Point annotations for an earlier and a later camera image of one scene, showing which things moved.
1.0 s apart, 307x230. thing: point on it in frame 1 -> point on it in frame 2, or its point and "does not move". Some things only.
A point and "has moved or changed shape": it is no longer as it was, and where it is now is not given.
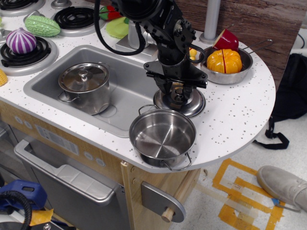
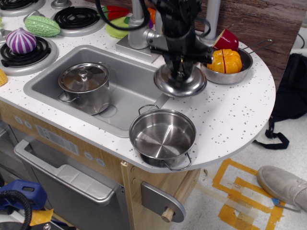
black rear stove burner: x=75 y=17 does not move
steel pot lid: x=177 y=100 has moved or changed shape
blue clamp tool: x=34 y=191 does not move
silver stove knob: x=61 y=4 does not move
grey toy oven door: x=82 y=199 does not move
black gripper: x=185 y=73 -> x=178 y=45
